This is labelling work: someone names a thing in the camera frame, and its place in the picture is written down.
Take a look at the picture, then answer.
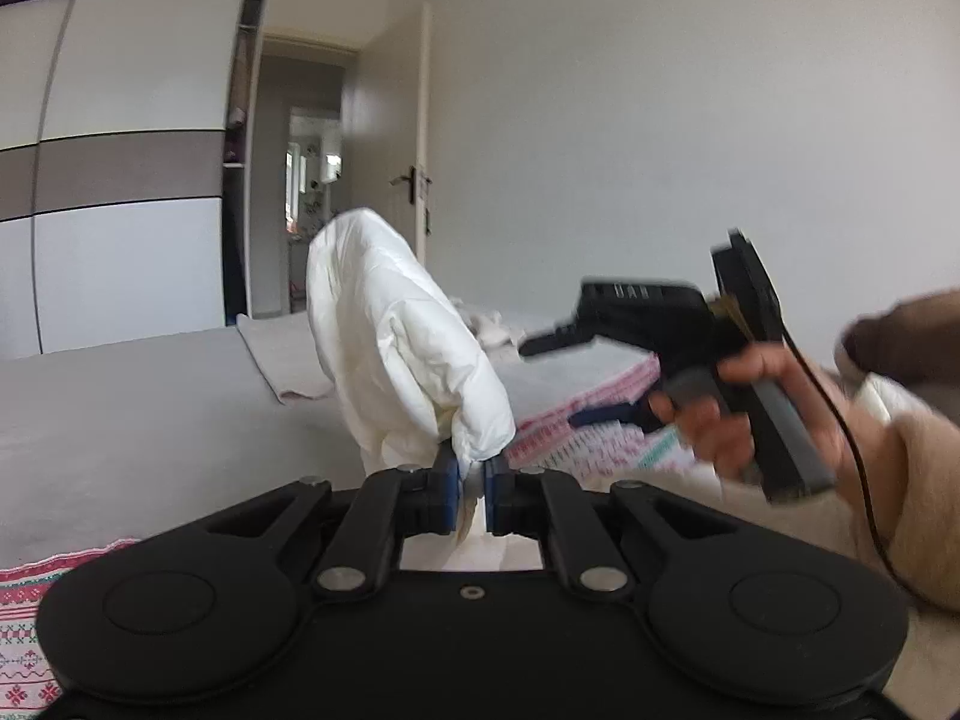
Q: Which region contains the white quilted down jacket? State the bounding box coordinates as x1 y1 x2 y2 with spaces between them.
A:
306 208 516 543

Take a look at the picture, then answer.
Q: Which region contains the beige sleeved right forearm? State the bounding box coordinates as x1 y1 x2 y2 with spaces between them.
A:
628 287 960 720

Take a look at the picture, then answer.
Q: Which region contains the person's right hand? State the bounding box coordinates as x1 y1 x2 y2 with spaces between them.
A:
649 343 862 504

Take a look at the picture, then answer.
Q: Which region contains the red green patterned blanket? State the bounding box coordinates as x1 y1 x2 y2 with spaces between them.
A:
0 354 700 714

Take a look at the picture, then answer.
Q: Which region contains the beige cloth on bed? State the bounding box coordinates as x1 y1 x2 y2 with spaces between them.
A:
236 298 526 403

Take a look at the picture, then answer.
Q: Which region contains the cream room door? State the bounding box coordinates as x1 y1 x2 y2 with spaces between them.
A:
345 4 433 262

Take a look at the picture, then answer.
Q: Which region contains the grey bed sheet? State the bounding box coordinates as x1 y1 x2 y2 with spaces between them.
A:
0 305 648 571

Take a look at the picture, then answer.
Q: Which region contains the white grey sliding wardrobe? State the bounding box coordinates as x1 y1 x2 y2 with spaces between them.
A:
2 0 263 359

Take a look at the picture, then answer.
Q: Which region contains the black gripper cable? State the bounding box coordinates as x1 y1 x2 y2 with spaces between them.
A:
774 308 921 602

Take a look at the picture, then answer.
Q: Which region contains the black door handle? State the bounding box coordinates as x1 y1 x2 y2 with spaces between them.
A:
389 164 418 206

